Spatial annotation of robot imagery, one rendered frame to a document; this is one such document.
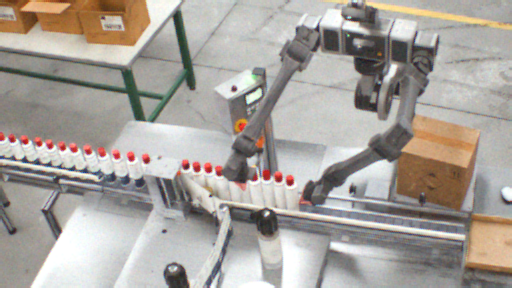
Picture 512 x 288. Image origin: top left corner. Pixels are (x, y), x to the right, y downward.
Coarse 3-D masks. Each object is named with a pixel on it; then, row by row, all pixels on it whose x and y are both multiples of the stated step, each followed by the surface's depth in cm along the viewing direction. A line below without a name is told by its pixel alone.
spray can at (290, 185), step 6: (288, 180) 282; (288, 186) 284; (294, 186) 284; (288, 192) 285; (294, 192) 286; (288, 198) 288; (294, 198) 288; (288, 204) 291; (294, 204) 290; (294, 210) 293
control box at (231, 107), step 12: (228, 84) 268; (240, 84) 267; (252, 84) 266; (216, 96) 268; (228, 96) 262; (240, 96) 264; (264, 96) 273; (228, 108) 265; (240, 108) 268; (228, 120) 271; (240, 120) 271
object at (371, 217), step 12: (132, 180) 321; (144, 180) 320; (144, 192) 314; (288, 216) 294; (336, 216) 291; (348, 216) 290; (360, 216) 290; (372, 216) 289; (384, 216) 288; (372, 228) 284; (420, 228) 281; (432, 228) 280; (444, 228) 279; (456, 228) 279; (456, 240) 274
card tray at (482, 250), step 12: (480, 216) 284; (492, 216) 282; (480, 228) 282; (492, 228) 281; (504, 228) 280; (468, 240) 278; (480, 240) 278; (492, 240) 277; (504, 240) 276; (468, 252) 274; (480, 252) 273; (492, 252) 272; (504, 252) 271; (468, 264) 268; (480, 264) 266; (492, 264) 264; (504, 264) 267
